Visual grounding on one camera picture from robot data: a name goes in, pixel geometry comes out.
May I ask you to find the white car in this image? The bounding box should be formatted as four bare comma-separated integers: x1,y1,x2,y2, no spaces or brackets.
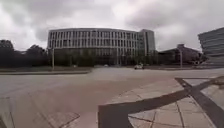
133,63,145,71

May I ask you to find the large curved multi-storey building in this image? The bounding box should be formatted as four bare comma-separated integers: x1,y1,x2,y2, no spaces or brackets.
47,27,157,66

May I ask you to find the grey concrete slab road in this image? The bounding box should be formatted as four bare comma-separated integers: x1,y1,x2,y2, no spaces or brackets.
0,67,224,128

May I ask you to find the pole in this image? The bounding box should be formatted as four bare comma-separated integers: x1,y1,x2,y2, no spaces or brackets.
51,49,56,71
179,49,184,69

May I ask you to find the grass strip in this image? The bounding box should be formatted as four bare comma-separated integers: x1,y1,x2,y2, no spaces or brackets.
0,66,93,75

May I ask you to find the pale paving with dark stripes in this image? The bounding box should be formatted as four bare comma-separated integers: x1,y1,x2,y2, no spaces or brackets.
97,76,224,128

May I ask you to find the low dark building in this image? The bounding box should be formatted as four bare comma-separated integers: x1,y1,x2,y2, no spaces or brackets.
157,43,204,66

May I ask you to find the row of dark trees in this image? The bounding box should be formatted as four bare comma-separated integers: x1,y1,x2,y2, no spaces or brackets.
0,39,50,68

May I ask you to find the grey glass-fronted building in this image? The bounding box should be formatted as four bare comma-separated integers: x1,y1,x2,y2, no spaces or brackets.
197,26,224,66

